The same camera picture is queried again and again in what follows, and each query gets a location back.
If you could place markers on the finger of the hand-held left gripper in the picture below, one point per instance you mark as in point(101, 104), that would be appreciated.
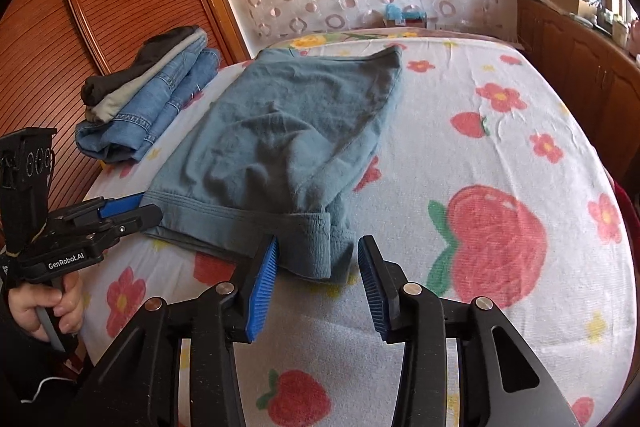
point(120, 207)
point(142, 217)

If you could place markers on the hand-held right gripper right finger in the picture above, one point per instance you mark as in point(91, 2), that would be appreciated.
point(372, 292)

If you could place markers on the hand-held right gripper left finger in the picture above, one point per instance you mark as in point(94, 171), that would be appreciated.
point(262, 292)

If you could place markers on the grey-blue pants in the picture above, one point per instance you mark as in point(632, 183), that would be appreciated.
point(280, 142)

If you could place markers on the folded light grey pants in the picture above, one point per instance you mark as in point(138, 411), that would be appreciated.
point(117, 99)

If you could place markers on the folded dark brown pants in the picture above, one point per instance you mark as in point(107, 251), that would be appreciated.
point(150, 52)

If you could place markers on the person's left hand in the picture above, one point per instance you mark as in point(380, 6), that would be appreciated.
point(25, 307)

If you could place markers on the folded blue denim jeans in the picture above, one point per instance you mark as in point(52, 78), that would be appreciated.
point(145, 117)

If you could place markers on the strawberry flower print sheet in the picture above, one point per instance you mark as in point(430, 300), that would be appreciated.
point(450, 157)

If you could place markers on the yellow red floral blanket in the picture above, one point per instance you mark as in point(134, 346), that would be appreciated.
point(310, 41)

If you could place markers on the small cardboard box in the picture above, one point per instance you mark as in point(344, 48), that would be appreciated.
point(410, 23)

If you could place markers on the blue plastic bag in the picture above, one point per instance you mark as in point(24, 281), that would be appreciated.
point(394, 12)

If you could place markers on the wooden cabinet row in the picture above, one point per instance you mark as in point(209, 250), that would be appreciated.
point(575, 67)

